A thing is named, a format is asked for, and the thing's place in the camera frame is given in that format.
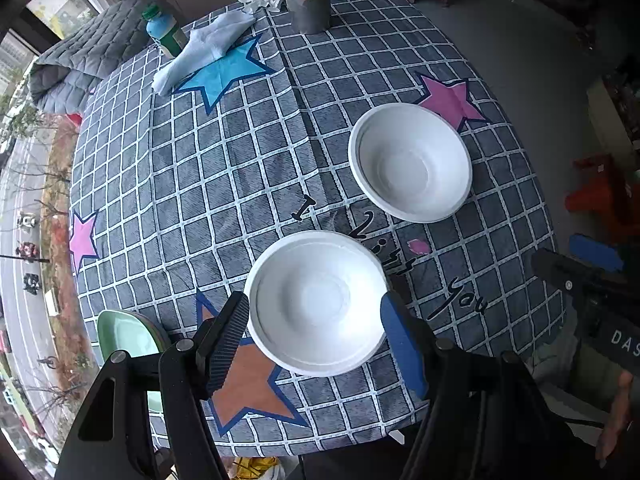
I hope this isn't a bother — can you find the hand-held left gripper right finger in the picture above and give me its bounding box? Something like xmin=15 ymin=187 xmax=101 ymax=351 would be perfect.
xmin=379 ymin=290 xmax=586 ymax=480

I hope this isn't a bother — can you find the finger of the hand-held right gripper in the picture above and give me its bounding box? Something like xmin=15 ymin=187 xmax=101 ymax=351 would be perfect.
xmin=569 ymin=232 xmax=626 ymax=274
xmin=531 ymin=249 xmax=601 ymax=292

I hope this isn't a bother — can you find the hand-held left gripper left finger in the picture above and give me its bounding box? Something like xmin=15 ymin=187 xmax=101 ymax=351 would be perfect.
xmin=52 ymin=291 xmax=251 ymax=480

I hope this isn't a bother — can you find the green plastic plate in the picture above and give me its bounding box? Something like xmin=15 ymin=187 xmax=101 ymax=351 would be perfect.
xmin=96 ymin=309 xmax=171 ymax=413

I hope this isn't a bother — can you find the small white paper bowl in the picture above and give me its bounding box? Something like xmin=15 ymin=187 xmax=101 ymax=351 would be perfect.
xmin=348 ymin=103 xmax=473 ymax=224

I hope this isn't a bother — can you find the person's right hand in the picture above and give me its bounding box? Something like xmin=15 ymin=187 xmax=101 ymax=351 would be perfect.
xmin=597 ymin=370 xmax=636 ymax=468

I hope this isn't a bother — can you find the red plastic stool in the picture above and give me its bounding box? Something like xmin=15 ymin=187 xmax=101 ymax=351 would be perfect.
xmin=565 ymin=155 xmax=640 ymax=241

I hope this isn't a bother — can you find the yellow plastic bag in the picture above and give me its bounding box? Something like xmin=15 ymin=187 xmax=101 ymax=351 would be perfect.
xmin=232 ymin=455 xmax=281 ymax=480

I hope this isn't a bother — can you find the grey checkered star tablecloth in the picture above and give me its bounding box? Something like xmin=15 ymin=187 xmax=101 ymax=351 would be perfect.
xmin=69 ymin=0 xmax=568 ymax=458

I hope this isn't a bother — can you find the light blue towel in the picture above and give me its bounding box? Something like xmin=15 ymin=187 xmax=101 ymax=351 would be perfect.
xmin=151 ymin=10 xmax=257 ymax=96

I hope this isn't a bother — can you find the green-capped plastic bottle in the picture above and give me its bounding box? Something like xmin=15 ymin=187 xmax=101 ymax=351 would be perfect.
xmin=142 ymin=4 xmax=190 ymax=58

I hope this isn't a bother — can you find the grey quilted blanket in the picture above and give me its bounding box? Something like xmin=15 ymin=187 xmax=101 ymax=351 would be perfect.
xmin=27 ymin=0 xmax=176 ymax=115

